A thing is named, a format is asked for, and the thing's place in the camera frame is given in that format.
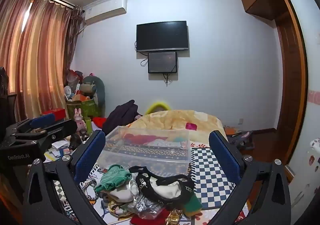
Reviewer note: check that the pink rabbit toy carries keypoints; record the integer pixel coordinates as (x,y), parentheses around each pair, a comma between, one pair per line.
(79,119)

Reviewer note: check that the dark jacket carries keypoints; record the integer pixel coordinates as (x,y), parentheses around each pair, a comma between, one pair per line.
(120,117)

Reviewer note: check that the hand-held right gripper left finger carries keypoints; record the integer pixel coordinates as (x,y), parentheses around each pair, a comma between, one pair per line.
(90,154)

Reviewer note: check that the red folded cloth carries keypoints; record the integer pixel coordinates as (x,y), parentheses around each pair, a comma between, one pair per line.
(140,138)

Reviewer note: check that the light blue folded cloth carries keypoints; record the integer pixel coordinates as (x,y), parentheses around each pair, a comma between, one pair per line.
(172,141)

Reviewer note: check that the striped orange curtain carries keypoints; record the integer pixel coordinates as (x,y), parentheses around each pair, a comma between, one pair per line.
(35,57)

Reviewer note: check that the green cardboard box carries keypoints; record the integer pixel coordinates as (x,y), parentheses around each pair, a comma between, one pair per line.
(83,108)

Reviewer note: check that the white air conditioner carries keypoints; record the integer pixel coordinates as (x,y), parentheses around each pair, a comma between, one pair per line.
(105,12)

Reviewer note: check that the scattered papers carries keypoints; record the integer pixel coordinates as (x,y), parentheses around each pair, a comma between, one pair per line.
(58,151)

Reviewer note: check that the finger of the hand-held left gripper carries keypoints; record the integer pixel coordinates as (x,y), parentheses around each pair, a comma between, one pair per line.
(42,119)
(60,128)

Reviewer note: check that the wooden wardrobe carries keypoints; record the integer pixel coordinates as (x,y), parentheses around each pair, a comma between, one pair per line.
(290,64)

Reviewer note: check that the dark wooden furniture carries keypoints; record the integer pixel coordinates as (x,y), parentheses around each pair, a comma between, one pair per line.
(12,107)

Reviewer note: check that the gold foil ornament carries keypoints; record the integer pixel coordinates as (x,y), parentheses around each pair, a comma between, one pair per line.
(174,218)

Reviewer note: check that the black wall television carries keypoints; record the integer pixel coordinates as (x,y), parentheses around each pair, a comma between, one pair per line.
(162,36)

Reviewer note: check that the green knit cloth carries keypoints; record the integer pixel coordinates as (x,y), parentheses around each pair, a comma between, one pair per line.
(115,177)

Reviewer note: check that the green sock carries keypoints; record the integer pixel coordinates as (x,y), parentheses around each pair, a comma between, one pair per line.
(193,205)

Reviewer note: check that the small black monitor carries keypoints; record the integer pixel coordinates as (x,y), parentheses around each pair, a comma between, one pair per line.
(162,62)

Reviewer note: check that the yellow quilt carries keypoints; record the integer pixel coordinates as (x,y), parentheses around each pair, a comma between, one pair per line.
(170,119)

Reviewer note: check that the yellow hooded plush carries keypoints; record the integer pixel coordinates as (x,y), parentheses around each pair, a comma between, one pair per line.
(157,105)

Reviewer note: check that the grey plush toy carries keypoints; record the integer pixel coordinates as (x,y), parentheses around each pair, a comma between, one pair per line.
(95,89)

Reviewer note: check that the white soft cloth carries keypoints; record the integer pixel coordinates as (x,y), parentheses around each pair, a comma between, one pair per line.
(123,193)

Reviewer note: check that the clear plastic storage box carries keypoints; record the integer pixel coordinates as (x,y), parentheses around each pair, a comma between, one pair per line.
(130,157)

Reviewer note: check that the blue checkered blanket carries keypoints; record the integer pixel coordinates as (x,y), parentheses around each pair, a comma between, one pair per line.
(212,180)

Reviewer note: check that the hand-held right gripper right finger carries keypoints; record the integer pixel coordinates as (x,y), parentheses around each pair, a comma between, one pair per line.
(223,154)

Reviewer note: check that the red box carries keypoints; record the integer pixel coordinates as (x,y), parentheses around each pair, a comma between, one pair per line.
(56,114)

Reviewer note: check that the white wall socket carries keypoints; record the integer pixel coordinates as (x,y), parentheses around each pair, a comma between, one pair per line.
(241,121)

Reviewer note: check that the pile of things on floor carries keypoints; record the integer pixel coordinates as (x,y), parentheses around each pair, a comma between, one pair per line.
(237,137)

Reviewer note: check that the pink card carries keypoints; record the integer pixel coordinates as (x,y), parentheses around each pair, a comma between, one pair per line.
(191,126)

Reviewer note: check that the clear plastic bag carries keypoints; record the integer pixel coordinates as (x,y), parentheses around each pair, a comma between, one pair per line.
(146,206)

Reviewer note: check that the frosted sliding door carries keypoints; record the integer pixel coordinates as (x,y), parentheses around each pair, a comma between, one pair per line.
(310,77)

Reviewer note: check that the black-trimmed white underwear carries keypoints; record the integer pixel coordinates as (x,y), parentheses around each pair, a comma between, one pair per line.
(165,190)

